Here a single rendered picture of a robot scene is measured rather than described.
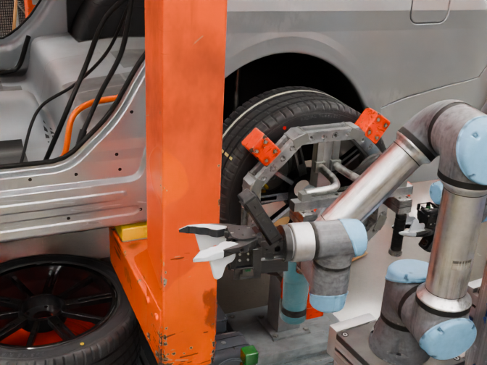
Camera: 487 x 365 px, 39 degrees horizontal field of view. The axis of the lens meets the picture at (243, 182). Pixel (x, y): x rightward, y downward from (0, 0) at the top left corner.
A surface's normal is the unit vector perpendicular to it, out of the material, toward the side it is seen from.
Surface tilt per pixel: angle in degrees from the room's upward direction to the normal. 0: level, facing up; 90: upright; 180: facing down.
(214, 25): 90
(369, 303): 0
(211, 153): 90
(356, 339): 0
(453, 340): 98
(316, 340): 0
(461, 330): 97
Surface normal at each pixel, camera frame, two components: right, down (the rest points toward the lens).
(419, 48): 0.39, 0.40
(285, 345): 0.05, -0.91
